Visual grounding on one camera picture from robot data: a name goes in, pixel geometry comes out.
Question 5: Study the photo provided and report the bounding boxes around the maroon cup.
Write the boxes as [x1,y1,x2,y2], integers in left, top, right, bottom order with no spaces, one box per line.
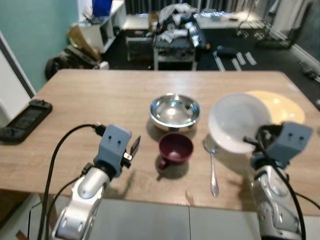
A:
[156,132,195,171]

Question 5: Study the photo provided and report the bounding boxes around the light wooden table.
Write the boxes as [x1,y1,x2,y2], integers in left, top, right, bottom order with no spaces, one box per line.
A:
[0,69,320,217]

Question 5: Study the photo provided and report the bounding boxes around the yellow plate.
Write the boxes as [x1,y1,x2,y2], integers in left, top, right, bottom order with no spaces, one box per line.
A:
[245,90,306,127]

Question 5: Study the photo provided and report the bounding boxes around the white shelf unit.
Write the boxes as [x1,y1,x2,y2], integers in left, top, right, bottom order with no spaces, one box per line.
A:
[77,0,129,54]

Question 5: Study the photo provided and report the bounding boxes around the small dark blue box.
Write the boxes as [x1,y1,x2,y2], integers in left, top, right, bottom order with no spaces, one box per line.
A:
[215,45,240,57]

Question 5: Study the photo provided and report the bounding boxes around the silver metal spoon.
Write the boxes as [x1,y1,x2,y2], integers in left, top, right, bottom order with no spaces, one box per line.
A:
[203,137,221,198]

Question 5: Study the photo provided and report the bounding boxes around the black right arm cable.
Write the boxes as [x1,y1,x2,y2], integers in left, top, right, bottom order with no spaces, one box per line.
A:
[260,150,320,240]

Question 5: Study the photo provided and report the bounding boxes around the cluttered metal cart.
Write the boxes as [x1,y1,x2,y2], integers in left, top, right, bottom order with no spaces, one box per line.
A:
[152,4,207,71]

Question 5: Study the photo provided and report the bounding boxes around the black bag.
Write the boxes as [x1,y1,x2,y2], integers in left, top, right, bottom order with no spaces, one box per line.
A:
[44,47,101,81]

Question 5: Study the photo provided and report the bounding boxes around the blue bin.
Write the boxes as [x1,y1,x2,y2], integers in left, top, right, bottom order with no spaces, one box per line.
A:
[91,0,114,19]

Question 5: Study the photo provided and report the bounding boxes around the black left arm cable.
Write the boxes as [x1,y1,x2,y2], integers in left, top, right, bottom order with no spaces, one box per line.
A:
[38,123,107,240]

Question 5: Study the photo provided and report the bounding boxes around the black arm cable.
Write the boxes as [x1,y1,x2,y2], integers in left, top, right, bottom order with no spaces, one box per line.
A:
[260,150,320,240]
[38,123,107,240]

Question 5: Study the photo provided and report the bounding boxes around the stainless steel bowl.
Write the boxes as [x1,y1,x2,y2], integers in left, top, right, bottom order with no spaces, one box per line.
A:
[149,93,202,133]

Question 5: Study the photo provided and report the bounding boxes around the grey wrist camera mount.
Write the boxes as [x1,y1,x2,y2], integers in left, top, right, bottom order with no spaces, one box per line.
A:
[251,121,314,169]
[93,124,133,179]

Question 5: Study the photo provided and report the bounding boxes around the brown cardboard piece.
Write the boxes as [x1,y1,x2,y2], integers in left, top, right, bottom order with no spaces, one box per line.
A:
[67,24,102,62]

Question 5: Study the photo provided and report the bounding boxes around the white plate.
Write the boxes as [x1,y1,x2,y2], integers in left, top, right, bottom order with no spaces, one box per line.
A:
[207,93,274,155]

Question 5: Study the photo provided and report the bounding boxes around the black game controller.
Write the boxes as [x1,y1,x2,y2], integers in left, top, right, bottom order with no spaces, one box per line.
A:
[0,99,54,145]

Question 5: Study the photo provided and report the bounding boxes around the white low bench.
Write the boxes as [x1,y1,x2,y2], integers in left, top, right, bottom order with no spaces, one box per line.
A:
[194,10,262,29]

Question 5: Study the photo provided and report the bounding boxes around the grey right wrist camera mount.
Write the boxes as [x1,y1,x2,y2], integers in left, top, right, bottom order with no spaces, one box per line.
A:
[251,121,314,169]

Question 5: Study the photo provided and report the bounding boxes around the black wire rack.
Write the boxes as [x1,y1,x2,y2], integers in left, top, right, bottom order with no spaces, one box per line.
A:
[237,19,302,50]

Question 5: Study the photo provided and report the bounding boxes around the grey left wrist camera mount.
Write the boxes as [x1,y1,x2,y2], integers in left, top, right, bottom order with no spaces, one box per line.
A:
[93,124,133,179]

